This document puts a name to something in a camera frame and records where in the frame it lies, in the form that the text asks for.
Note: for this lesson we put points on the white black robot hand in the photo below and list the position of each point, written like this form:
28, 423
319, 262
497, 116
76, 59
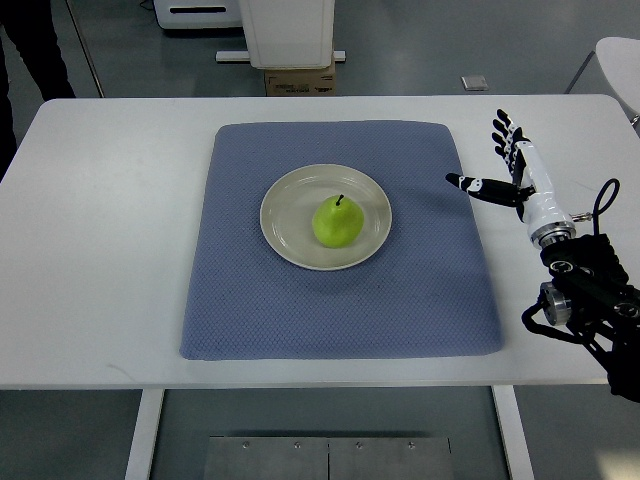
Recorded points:
530, 191

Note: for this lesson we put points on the green pear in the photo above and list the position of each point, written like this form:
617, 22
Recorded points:
337, 222

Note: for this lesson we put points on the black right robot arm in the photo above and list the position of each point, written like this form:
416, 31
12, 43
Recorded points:
590, 302

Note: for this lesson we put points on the grey floor socket plate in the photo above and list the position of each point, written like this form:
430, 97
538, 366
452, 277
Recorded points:
474, 83

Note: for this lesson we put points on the cream ceramic plate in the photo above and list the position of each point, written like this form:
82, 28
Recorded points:
291, 202

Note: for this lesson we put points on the blue quilted cloth mat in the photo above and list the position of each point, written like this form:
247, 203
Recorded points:
425, 293

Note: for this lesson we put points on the white round side table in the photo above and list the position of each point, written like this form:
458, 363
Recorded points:
618, 59

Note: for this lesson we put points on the white table right leg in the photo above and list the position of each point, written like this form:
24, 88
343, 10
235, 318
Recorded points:
512, 433

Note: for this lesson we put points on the white table leg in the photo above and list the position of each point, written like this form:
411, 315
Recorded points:
145, 433
512, 433

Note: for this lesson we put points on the cardboard box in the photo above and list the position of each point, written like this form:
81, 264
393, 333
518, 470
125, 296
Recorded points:
301, 82

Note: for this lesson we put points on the white machine column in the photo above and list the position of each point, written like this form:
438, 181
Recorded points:
278, 25

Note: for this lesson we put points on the white column base bar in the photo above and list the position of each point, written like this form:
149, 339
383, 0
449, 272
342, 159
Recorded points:
273, 58

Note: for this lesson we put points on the white appliance with slot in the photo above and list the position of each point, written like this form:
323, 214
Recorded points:
197, 14

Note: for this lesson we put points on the white table left leg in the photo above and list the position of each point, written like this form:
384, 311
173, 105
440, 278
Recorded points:
145, 433

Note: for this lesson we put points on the person leg dark trousers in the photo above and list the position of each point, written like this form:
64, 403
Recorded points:
29, 25

